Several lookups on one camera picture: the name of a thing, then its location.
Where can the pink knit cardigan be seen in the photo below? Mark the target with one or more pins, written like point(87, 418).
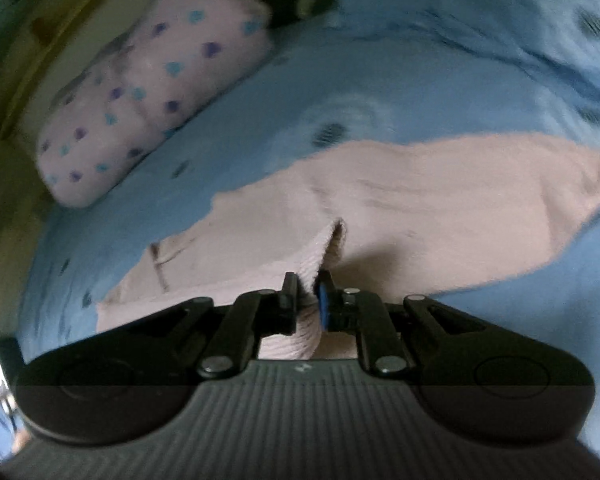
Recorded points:
point(428, 217)

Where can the pink heart-print rolled quilt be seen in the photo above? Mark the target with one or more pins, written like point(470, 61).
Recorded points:
point(177, 58)

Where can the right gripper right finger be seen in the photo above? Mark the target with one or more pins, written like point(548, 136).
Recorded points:
point(364, 316)

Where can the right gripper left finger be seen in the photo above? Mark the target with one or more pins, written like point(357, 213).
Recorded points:
point(253, 316)

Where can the blue dandelion bed sheet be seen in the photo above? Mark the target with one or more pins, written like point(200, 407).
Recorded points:
point(320, 91)

